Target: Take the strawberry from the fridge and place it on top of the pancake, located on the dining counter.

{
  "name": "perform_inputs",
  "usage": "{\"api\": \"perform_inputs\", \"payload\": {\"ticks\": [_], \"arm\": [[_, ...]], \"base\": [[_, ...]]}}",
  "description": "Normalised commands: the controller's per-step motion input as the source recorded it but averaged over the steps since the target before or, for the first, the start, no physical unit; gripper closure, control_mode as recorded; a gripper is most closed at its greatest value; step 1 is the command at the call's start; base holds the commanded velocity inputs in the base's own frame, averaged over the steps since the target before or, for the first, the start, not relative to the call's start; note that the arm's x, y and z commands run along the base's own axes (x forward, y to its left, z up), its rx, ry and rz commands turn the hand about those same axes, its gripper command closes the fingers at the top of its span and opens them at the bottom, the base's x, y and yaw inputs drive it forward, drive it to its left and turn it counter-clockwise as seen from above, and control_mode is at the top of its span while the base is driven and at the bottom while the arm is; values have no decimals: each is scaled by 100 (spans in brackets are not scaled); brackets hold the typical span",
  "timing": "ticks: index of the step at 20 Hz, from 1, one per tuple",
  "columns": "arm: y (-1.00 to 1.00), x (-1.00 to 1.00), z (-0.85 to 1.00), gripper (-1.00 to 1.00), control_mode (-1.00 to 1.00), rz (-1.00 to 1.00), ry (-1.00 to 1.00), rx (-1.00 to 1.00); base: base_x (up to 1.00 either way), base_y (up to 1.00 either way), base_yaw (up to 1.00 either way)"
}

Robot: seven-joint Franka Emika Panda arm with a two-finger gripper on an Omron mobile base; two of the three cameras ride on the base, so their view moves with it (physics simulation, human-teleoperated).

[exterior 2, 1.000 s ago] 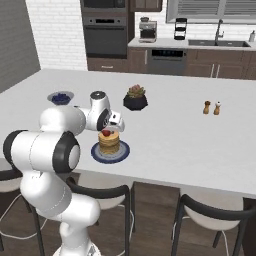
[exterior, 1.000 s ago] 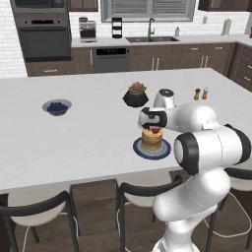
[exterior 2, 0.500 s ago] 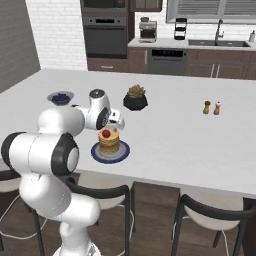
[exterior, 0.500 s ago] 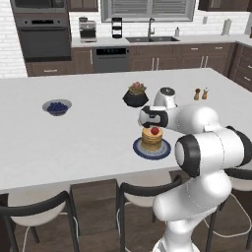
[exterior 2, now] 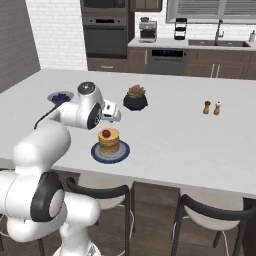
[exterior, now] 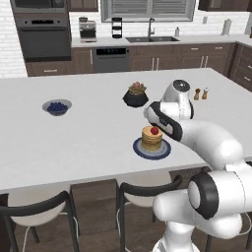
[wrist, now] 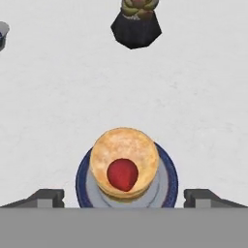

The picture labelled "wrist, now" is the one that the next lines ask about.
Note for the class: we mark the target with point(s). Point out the succulent plant in black pot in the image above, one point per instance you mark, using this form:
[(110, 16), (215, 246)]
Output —
[(135, 27)]

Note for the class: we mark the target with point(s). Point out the golden brown pancake stack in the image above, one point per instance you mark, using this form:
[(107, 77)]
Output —
[(124, 151)]

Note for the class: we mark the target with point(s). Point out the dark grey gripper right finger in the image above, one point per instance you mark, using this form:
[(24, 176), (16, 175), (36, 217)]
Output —
[(199, 197)]

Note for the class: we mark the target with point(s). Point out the blue rimmed grey plate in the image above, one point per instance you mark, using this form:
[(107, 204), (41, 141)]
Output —
[(168, 180)]

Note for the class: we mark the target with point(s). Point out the red strawberry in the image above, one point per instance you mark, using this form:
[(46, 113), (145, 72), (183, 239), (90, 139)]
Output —
[(122, 174)]

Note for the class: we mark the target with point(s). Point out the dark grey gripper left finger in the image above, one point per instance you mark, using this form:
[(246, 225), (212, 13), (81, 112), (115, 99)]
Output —
[(48, 197)]

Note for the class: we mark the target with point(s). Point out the grey and blue bowl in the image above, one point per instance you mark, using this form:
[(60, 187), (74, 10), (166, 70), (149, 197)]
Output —
[(2, 34)]

